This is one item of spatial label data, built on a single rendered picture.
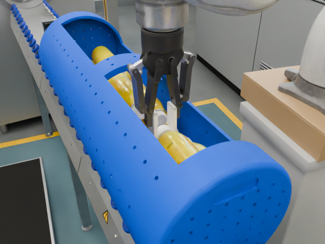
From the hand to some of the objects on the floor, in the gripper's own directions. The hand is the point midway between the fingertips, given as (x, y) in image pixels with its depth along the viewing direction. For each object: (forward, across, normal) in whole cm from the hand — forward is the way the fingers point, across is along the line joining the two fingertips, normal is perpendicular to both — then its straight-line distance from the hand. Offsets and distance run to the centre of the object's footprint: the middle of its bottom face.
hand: (162, 121), depth 70 cm
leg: (+117, +7, -176) cm, 212 cm away
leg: (+117, +7, -78) cm, 141 cm away
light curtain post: (+117, -33, -122) cm, 173 cm away
